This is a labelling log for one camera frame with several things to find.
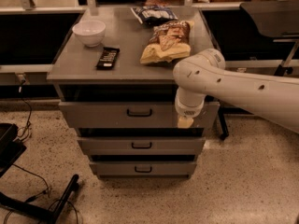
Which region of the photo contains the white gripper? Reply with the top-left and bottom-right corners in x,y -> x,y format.
175,88 -> 206,129

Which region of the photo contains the grey top drawer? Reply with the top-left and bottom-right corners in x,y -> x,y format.
59,100 -> 221,129

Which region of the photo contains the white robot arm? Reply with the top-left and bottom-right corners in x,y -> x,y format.
173,49 -> 299,133

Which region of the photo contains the grey drawer cabinet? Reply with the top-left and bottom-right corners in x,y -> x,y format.
48,7 -> 220,178

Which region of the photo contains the grey bottom drawer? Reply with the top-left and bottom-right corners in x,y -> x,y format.
90,161 -> 196,176

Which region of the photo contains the yellow brown chip bag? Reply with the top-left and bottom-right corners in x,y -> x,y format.
140,21 -> 194,64

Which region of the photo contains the black chocolate bar wrapper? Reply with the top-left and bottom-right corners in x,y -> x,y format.
96,47 -> 120,70

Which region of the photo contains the dark blue chip bag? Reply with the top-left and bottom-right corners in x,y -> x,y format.
131,6 -> 178,25

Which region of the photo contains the black office chair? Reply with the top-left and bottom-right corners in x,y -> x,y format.
216,0 -> 299,141

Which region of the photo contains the white ceramic bowl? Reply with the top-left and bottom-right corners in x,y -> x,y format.
72,20 -> 106,47

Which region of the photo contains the black chair base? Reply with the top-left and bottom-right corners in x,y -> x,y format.
0,123 -> 80,224

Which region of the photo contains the black floor cable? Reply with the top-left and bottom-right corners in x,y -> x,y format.
17,79 -> 34,143

